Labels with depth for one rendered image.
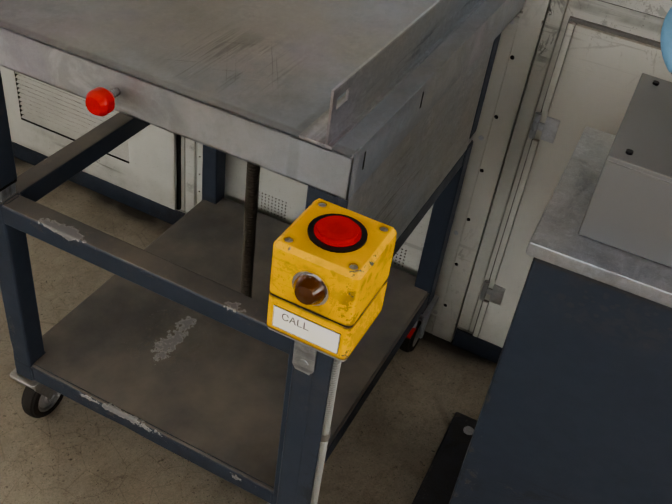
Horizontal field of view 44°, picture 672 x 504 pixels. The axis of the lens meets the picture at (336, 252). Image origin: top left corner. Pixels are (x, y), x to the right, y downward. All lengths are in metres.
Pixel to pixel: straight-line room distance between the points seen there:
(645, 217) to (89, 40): 0.69
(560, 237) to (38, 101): 1.53
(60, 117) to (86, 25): 1.09
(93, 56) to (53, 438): 0.86
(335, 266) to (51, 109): 1.62
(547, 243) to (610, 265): 0.07
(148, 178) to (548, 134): 1.00
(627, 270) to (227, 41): 0.56
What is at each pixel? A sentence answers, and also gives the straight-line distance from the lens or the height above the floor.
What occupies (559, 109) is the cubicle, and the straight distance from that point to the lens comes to 1.52.
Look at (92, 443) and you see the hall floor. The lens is 1.67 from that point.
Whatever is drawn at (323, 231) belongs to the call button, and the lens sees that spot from 0.67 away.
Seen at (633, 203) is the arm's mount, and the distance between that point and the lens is 0.99.
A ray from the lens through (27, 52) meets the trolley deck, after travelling 1.11.
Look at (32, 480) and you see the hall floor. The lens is 1.64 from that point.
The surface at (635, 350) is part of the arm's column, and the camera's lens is 1.06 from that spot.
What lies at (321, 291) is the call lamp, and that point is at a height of 0.88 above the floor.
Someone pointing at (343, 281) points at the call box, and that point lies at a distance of 0.65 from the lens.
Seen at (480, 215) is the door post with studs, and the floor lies 0.36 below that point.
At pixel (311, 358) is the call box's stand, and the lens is 0.76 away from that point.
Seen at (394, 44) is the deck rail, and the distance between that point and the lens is 0.99.
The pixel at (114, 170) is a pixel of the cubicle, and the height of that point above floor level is 0.11.
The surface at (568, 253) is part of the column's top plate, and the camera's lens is 0.99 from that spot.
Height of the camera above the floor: 1.32
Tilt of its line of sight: 39 degrees down
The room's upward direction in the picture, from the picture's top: 8 degrees clockwise
